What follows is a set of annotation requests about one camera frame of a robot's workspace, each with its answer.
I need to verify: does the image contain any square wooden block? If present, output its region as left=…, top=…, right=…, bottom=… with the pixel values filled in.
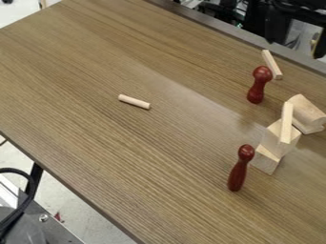
left=248, top=118, right=303, bottom=176

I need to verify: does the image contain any small wooden cylinder dowel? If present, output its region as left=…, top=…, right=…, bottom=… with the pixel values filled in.
left=116, top=93, right=152, bottom=111

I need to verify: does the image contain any red wooden peg figure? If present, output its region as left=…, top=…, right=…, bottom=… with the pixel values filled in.
left=245, top=65, right=275, bottom=105
left=226, top=144, right=256, bottom=193

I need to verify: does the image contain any thin rectangular wooden stick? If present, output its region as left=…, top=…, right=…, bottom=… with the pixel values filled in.
left=259, top=49, right=284, bottom=81

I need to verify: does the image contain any flat rectangular wooden bar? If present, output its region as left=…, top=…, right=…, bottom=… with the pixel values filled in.
left=278, top=101, right=295, bottom=145

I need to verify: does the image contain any large rounded wooden block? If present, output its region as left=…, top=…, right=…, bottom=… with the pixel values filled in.
left=283, top=93, right=326, bottom=135

